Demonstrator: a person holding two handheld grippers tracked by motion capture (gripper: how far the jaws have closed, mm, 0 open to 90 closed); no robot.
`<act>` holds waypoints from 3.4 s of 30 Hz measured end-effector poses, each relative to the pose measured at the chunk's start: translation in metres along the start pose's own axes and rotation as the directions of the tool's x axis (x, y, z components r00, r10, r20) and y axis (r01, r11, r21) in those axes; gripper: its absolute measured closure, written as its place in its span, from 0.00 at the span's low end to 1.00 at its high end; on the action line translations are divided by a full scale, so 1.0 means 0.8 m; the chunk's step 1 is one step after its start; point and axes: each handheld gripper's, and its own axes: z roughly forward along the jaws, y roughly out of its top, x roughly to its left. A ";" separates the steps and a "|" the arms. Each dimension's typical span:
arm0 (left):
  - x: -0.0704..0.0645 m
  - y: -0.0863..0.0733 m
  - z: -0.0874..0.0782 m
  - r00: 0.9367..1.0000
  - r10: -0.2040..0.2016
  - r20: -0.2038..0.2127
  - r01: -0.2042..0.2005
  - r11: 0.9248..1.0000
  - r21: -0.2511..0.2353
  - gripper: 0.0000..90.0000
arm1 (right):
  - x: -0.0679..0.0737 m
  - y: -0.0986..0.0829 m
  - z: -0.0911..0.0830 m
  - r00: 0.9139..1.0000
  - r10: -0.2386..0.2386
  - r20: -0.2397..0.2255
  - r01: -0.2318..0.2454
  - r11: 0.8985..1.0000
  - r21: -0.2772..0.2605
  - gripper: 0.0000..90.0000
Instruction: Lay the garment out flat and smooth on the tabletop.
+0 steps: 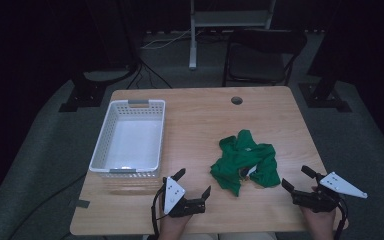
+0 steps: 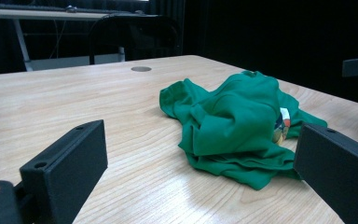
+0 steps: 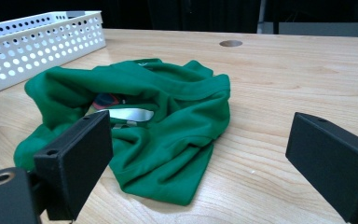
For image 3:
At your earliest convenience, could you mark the white perforated plastic basket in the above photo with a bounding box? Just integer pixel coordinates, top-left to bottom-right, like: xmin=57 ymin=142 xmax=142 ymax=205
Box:
xmin=0 ymin=10 xmax=107 ymax=94

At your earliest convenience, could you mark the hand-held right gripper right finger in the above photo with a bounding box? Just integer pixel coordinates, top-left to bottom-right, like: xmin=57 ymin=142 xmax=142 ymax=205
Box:
xmin=284 ymin=111 xmax=358 ymax=224

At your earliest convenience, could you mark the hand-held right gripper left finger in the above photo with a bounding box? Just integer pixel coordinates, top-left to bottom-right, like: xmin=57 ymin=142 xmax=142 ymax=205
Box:
xmin=33 ymin=110 xmax=115 ymax=222

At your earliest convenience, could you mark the dark curtain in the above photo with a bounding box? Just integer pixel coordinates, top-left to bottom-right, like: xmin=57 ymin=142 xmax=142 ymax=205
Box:
xmin=0 ymin=0 xmax=262 ymax=35

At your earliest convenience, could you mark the green printed t-shirt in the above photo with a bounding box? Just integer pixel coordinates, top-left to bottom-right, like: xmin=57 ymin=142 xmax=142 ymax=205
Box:
xmin=13 ymin=58 xmax=232 ymax=207

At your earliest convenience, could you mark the white metal stand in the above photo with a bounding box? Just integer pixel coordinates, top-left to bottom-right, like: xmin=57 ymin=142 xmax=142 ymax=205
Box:
xmin=256 ymin=0 xmax=268 ymax=34

